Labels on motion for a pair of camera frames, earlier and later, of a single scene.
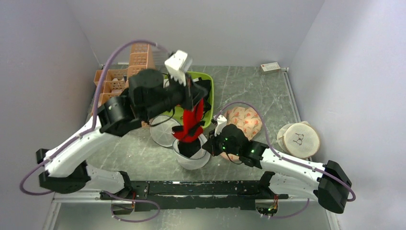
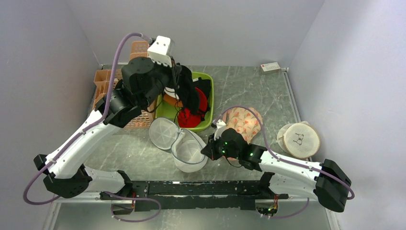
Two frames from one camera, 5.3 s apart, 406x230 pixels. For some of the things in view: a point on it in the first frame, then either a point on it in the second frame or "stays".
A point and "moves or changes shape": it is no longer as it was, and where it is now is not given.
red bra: x=193 y=126 moves or changes shape
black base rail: x=149 y=196 stays
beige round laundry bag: x=299 y=140 stays
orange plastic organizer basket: x=115 y=81 stays
